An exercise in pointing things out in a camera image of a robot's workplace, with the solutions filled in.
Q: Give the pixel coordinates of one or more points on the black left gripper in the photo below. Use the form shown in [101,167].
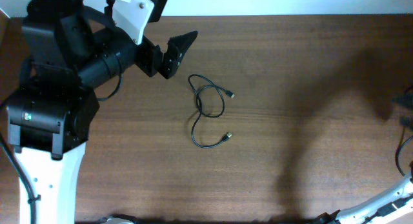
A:
[170,61]

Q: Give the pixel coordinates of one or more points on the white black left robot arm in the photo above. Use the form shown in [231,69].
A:
[74,49]

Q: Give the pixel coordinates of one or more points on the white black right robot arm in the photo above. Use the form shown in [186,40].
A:
[386,207]

